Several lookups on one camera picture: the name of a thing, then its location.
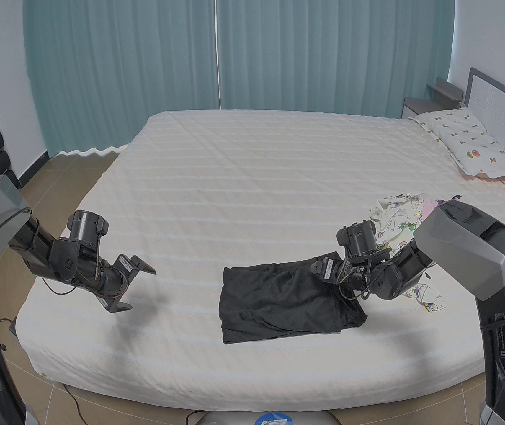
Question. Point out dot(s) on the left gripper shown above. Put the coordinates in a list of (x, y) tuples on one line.
[(113, 284)]

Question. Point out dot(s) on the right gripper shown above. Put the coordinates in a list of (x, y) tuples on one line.
[(343, 277)]

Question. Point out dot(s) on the black garment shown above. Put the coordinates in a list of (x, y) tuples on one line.
[(279, 303)]

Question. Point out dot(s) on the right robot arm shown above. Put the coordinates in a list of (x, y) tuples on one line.
[(460, 246)]

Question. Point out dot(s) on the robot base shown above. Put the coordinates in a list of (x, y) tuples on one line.
[(265, 419)]

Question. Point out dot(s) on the pile of clothes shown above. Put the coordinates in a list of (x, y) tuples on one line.
[(396, 224)]

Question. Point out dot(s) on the bed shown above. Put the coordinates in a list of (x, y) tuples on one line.
[(256, 184)]

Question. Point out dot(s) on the white printed pillow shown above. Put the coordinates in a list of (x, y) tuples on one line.
[(469, 140)]

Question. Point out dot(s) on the grey bedside table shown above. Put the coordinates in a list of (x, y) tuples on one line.
[(429, 104)]

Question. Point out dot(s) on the blue-green curtain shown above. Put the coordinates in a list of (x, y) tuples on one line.
[(124, 60), (332, 38)]

